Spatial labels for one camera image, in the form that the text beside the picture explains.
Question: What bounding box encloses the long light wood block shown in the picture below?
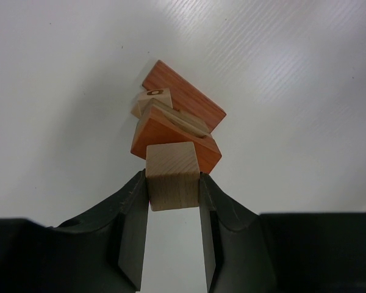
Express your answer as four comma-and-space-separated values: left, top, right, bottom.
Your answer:
131, 103, 142, 119

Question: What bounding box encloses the long dark wood block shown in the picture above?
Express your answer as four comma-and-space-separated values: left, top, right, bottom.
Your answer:
142, 60, 226, 131

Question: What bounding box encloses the small dark wood cube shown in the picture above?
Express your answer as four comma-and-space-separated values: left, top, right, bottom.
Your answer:
131, 106, 222, 173

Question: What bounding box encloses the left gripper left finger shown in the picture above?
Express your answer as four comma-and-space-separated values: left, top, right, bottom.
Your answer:
0, 172, 148, 292

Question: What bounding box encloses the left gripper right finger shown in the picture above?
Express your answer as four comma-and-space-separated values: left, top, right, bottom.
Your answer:
199, 174, 366, 292

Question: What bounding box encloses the small light cube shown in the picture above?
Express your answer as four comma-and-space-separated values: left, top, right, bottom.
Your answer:
146, 142, 200, 211
137, 88, 173, 114

